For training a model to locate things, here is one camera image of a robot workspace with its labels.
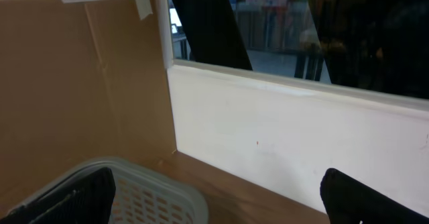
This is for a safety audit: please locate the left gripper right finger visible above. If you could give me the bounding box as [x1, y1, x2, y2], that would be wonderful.
[320, 168, 428, 224]

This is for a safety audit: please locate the brown cardboard panel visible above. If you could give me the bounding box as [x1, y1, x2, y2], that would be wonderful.
[1, 0, 176, 215]

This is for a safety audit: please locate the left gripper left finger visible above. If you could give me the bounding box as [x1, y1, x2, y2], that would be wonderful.
[1, 167, 116, 224]

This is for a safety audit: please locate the grey plastic basket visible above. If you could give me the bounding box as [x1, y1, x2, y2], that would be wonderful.
[6, 158, 208, 224]

